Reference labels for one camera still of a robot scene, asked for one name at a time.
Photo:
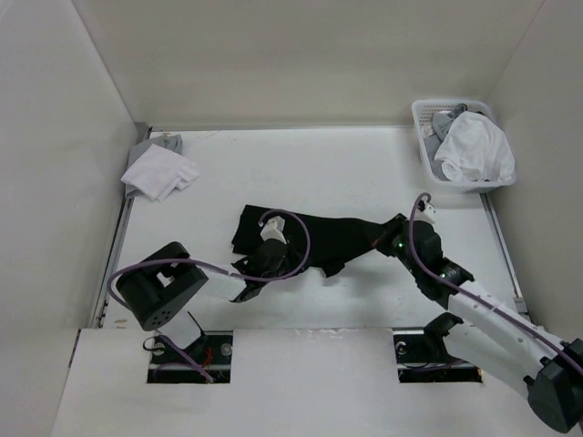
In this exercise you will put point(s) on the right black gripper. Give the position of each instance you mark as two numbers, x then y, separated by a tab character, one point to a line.
396	225

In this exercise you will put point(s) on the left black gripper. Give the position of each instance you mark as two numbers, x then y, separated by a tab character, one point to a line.
293	265

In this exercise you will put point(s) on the black tank top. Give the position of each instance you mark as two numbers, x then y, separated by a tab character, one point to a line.
323	243

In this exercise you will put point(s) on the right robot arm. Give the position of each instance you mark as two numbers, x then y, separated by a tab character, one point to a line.
476	327

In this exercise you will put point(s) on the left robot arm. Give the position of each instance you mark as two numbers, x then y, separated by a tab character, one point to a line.
158	292

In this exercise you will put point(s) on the white tank top in basket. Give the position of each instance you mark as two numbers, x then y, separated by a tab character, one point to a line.
475	150

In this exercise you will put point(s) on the grey tank top in basket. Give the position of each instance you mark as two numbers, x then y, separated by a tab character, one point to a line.
438	127

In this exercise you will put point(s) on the folded white tank top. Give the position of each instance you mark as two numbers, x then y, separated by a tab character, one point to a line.
159	171

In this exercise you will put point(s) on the folded grey tank top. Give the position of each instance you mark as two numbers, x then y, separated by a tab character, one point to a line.
173	143

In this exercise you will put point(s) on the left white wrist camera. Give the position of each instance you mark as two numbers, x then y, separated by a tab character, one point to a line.
273	229

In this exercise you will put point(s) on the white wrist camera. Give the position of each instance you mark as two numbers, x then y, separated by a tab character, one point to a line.
273	229
426	212

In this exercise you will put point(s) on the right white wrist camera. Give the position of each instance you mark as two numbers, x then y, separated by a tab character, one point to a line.
426	212

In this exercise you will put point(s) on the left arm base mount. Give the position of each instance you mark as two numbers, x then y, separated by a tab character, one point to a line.
213	351

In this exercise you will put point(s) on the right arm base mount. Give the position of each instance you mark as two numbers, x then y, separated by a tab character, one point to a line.
418	362

